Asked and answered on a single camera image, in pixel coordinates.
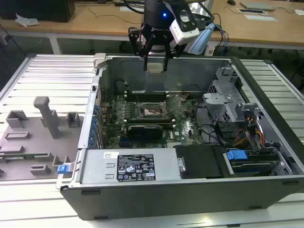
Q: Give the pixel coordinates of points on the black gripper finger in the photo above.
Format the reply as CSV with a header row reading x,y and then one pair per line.
x,y
137,42
172,51

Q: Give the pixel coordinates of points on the silver CPU plate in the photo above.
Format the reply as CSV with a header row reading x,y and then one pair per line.
x,y
155,67

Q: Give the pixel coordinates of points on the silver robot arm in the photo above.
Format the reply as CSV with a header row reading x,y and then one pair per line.
x,y
202,40

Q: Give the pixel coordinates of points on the CPU socket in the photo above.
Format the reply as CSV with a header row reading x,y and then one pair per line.
x,y
152,111

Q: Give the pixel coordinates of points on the wooden desk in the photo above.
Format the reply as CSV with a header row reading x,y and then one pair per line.
x,y
95,26

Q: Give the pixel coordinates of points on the round coin battery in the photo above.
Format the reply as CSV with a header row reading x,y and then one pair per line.
x,y
183,97

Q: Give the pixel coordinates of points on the black round case part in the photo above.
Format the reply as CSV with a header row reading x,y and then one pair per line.
x,y
118,86

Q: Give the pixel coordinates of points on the metal drive cage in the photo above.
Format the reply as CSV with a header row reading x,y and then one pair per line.
x,y
221,102

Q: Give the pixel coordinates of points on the black computer mouse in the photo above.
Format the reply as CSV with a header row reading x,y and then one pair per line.
x,y
231,2

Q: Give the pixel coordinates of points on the green motherboard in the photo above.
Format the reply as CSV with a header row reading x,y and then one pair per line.
x,y
185,133

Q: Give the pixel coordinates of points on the black graphics card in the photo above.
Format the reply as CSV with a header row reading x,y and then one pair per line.
x,y
145,131

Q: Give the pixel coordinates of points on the grey closed laptop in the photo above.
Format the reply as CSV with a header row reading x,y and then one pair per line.
x,y
259,6

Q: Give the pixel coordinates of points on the black computer tower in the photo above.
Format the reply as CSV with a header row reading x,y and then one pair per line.
x,y
35,9

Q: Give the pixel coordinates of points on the crumpled white paper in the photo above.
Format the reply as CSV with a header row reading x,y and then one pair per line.
x,y
26,20

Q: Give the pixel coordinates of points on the black plastic shroud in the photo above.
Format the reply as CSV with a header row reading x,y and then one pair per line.
x,y
202,161

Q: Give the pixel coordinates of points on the hard disk in blue carrier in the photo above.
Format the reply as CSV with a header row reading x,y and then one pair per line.
x,y
236,156

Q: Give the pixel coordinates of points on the grey power supply unit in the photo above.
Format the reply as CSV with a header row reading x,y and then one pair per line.
x,y
99,166

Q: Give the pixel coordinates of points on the grey parts rack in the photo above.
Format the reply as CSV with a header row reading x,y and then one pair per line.
x,y
31,142

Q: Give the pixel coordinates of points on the blue case latch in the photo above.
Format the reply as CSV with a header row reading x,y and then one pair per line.
x,y
63,169

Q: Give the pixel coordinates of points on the black open PC case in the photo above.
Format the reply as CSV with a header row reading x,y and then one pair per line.
x,y
166,202

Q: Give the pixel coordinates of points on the green RAM stick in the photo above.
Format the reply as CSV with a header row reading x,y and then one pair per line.
x,y
14,157

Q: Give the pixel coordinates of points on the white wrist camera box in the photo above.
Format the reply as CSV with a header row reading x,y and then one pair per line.
x,y
185,31

